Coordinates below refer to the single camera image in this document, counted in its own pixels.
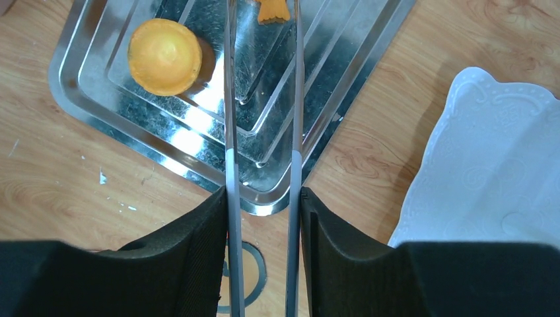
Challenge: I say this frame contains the steel baking tray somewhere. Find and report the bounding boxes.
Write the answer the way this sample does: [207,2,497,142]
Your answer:
[48,1,414,192]

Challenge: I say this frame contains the white three-tier dessert stand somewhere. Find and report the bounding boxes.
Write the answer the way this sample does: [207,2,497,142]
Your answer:
[388,67,559,247]

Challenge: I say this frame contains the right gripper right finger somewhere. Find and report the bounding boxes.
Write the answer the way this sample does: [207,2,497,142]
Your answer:
[300,188,559,316]

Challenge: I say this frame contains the yellow face coaster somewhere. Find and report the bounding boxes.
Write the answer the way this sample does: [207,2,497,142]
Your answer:
[217,241,267,316]

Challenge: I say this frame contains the orange macaron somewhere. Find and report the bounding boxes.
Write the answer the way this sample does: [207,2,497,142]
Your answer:
[127,18,203,96]

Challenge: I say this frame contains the orange star cookie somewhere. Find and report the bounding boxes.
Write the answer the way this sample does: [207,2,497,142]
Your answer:
[257,0,291,24]

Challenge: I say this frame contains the metal serving tongs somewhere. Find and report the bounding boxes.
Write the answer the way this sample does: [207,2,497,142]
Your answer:
[222,1,305,316]

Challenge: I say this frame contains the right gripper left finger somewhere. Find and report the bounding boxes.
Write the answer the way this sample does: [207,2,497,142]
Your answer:
[1,188,228,316]

